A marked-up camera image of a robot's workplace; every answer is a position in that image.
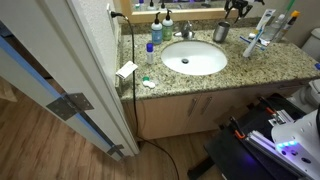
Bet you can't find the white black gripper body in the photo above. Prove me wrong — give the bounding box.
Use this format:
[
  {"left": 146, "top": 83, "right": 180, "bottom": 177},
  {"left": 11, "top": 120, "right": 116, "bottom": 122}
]
[{"left": 224, "top": 0, "right": 265, "bottom": 18}]

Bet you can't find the silver metal cup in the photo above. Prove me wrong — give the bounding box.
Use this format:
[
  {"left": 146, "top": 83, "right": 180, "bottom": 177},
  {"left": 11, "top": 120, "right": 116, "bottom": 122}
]
[{"left": 213, "top": 22, "right": 230, "bottom": 43}]

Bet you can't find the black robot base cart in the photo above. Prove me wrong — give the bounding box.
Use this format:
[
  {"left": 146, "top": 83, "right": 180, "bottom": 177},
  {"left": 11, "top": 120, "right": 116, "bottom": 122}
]
[{"left": 187, "top": 94, "right": 309, "bottom": 180}]

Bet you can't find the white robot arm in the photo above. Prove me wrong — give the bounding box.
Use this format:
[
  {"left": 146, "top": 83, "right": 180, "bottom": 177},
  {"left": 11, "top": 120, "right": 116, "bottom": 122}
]
[{"left": 231, "top": 79, "right": 320, "bottom": 180}]

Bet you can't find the chrome sink faucet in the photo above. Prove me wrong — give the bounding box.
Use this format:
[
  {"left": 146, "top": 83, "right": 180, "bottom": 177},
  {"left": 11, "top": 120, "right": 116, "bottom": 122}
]
[{"left": 174, "top": 21, "right": 195, "bottom": 40}]

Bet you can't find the white oval sink basin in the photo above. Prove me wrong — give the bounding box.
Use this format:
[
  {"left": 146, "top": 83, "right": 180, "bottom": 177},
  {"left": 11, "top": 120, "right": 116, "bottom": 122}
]
[{"left": 161, "top": 41, "right": 228, "bottom": 76}]

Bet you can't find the clear plastic bottle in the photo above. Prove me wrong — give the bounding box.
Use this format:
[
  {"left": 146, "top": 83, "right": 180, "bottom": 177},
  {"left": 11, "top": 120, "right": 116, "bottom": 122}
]
[{"left": 262, "top": 14, "right": 285, "bottom": 41}]

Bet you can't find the blue white toothbrush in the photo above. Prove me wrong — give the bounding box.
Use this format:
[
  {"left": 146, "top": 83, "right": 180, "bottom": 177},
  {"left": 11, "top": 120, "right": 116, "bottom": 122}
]
[{"left": 240, "top": 36, "right": 266, "bottom": 51}]

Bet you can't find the orange cap sunscreen bottle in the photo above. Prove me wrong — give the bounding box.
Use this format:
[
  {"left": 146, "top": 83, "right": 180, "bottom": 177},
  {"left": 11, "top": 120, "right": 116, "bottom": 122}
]
[{"left": 277, "top": 11, "right": 300, "bottom": 42}]

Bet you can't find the green soap pump bottle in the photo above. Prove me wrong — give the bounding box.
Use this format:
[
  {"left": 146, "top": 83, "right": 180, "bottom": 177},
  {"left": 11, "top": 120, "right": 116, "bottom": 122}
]
[{"left": 162, "top": 9, "right": 173, "bottom": 41}]

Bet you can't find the blue soap pump bottle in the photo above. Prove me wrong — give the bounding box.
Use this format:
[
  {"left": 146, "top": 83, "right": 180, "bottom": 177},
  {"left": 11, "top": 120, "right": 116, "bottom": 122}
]
[{"left": 151, "top": 13, "right": 162, "bottom": 45}]

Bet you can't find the small blue object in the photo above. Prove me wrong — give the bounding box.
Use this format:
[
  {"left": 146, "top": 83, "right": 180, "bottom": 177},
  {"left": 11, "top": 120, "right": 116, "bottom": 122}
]
[{"left": 314, "top": 63, "right": 320, "bottom": 70}]

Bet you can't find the small clear blue-cap bottle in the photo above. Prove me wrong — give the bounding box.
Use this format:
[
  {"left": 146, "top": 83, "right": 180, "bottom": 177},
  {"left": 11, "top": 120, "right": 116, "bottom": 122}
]
[{"left": 146, "top": 43, "right": 154, "bottom": 64}]

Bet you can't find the wood framed mirror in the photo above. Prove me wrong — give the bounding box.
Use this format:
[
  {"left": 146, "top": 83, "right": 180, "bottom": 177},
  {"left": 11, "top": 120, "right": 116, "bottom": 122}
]
[{"left": 113, "top": 0, "right": 226, "bottom": 23}]

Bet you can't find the white toilet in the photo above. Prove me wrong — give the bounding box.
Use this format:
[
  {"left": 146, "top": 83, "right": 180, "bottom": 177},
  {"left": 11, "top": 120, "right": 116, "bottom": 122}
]
[{"left": 288, "top": 27, "right": 320, "bottom": 114}]

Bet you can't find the green white contact lens case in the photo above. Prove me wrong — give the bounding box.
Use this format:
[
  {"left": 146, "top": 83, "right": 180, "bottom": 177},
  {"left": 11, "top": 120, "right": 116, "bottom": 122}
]
[{"left": 143, "top": 76, "right": 156, "bottom": 89}]

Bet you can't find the wooden vanity cabinet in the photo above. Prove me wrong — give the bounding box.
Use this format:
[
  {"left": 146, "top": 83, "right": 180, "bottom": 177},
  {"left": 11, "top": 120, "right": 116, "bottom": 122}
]
[{"left": 122, "top": 80, "right": 308, "bottom": 140}]

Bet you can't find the white door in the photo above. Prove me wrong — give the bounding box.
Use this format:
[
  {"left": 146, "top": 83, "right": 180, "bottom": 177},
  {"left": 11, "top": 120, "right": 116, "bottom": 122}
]
[{"left": 0, "top": 0, "right": 139, "bottom": 161}]

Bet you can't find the right cabinet door handle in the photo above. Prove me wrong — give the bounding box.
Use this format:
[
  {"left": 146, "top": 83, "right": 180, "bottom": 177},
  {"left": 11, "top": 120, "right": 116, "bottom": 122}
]
[{"left": 200, "top": 96, "right": 212, "bottom": 115}]

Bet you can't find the cabinet door handle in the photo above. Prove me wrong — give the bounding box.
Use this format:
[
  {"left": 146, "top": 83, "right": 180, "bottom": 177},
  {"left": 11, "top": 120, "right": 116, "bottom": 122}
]
[
  {"left": 200, "top": 96, "right": 212, "bottom": 115},
  {"left": 187, "top": 98, "right": 198, "bottom": 117}
]

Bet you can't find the left cabinet door handle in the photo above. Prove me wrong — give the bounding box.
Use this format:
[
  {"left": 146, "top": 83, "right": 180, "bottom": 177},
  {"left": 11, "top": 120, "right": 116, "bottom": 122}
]
[{"left": 187, "top": 98, "right": 198, "bottom": 117}]

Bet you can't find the black power cable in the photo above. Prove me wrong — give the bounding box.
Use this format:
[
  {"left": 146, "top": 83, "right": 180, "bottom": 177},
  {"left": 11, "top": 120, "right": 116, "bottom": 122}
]
[{"left": 110, "top": 10, "right": 181, "bottom": 180}]

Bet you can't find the white wall outlet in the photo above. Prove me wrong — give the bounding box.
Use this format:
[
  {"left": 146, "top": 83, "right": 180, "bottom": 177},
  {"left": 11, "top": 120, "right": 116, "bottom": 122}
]
[{"left": 106, "top": 3, "right": 115, "bottom": 35}]

